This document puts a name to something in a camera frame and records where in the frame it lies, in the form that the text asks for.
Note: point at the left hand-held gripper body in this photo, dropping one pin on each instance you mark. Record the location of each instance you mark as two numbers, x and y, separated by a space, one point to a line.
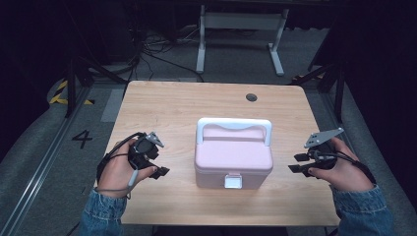
142 151

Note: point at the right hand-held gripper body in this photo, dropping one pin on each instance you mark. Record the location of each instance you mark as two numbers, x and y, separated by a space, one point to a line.
323 157

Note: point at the person's right hand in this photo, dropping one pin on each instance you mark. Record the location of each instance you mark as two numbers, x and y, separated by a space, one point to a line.
347 177

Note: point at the person's left hand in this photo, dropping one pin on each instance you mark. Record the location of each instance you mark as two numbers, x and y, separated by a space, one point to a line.
114 173

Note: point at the black tripod stand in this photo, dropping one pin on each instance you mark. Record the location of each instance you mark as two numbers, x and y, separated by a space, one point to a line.
339 88
70 88

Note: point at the dark curtain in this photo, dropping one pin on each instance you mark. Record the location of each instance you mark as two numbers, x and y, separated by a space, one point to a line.
23 65
383 82

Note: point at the yellow black hazard tape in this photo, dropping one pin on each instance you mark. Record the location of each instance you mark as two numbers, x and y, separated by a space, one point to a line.
59 96

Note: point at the aluminium floor rail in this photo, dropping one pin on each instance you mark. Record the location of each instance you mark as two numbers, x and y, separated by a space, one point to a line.
334 111
39 170

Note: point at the white metal desk frame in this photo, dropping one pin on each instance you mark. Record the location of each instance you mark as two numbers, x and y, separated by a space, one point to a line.
241 20

